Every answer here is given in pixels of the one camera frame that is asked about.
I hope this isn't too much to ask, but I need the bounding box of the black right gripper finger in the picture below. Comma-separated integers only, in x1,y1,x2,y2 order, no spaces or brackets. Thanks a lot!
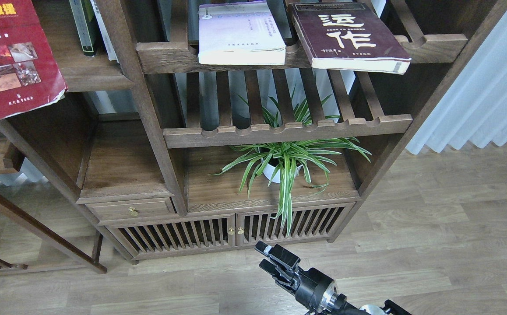
255,241,279,259
259,260,280,280

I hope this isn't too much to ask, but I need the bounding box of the lavender white paperback book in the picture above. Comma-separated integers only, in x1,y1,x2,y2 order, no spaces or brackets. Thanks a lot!
198,0,286,65

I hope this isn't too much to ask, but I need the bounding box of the white sheer curtain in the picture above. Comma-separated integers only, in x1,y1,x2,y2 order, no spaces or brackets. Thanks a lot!
406,12,507,155

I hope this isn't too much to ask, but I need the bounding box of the white upright book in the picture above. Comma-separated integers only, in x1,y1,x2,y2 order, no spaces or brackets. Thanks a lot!
91,0,119,62

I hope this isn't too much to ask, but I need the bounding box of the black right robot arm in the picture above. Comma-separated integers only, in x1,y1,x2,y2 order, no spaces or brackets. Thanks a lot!
255,241,409,315

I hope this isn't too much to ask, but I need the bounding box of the dark wooden bookshelf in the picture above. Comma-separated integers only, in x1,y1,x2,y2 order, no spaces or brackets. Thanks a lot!
0,0,507,262

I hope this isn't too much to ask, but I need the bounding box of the dark green upright book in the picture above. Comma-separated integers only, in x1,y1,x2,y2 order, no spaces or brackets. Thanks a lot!
69,0,100,56

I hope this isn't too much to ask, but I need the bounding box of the maroon book with white characters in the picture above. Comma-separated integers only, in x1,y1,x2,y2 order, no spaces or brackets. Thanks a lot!
288,2,411,74

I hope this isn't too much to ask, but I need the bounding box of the slatted cabinet door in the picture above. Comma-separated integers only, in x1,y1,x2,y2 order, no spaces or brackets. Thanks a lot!
107,214,236,260
236,202,354,247

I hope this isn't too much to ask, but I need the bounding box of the red paperback book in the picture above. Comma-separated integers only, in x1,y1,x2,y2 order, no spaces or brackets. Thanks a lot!
0,0,67,119

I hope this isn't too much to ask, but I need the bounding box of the small wooden drawer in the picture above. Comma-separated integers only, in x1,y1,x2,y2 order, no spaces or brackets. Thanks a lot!
87,198,176,222

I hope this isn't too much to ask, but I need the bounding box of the green spider plant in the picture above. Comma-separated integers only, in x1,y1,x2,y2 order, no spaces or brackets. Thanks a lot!
211,83,373,237

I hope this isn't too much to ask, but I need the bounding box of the left slatted cabinet door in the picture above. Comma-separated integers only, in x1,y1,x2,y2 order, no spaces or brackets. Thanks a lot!
107,214,236,260

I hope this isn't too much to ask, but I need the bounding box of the white plant pot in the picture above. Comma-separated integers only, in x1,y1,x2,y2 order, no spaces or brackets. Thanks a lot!
263,159,303,187

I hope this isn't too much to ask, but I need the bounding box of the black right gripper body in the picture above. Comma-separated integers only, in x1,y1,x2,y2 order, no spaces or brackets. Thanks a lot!
269,245,337,312

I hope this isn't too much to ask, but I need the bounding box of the right slatted cabinet door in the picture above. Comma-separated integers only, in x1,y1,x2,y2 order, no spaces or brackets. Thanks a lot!
236,202,354,247

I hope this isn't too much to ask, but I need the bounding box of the wooden side furniture frame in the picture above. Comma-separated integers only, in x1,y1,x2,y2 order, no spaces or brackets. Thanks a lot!
0,132,107,274

